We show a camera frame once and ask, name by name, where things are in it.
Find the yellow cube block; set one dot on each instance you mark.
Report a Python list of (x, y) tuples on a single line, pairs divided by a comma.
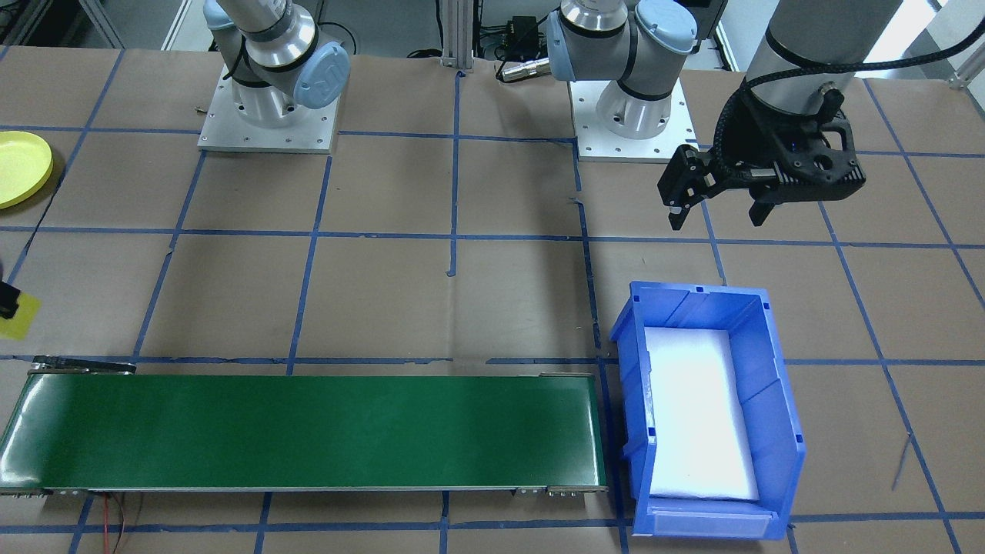
[(25, 322)]

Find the yellow plate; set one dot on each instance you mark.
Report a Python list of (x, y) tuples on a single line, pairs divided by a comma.
[(19, 169)]

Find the silver cylindrical connector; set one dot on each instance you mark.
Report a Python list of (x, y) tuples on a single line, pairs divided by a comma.
[(523, 69)]

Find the blue plastic storage bin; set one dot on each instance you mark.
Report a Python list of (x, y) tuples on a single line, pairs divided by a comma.
[(777, 431)]

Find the black power adapter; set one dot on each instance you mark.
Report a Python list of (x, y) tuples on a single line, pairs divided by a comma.
[(523, 31)]

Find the green conveyor belt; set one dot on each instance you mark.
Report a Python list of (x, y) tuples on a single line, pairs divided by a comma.
[(308, 431)]

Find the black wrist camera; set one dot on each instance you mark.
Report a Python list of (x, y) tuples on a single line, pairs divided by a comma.
[(825, 181)]

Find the white square base plate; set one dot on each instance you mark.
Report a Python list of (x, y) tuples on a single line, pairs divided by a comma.
[(592, 150), (223, 138)]

